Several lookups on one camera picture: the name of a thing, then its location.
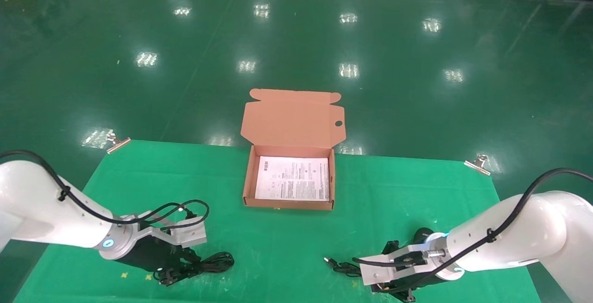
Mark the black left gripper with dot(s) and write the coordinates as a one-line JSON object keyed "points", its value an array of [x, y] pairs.
{"points": [[148, 254]]}

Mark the brown cardboard mailer box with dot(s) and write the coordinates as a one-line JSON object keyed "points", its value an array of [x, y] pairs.
{"points": [[292, 117]]}

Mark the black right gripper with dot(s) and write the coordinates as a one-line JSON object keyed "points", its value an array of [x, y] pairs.
{"points": [[424, 236]]}

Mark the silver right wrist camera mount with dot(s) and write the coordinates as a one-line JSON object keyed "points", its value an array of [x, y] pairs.
{"points": [[384, 268]]}

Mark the silver binder clip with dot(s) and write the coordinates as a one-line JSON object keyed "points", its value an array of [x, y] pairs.
{"points": [[118, 143], [478, 165]]}

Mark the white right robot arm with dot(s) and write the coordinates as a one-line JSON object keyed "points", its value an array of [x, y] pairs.
{"points": [[533, 233]]}

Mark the green table cloth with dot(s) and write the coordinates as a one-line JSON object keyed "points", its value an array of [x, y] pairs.
{"points": [[287, 247]]}

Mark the white printed instruction sheet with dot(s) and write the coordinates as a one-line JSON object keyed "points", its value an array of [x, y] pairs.
{"points": [[292, 178]]}

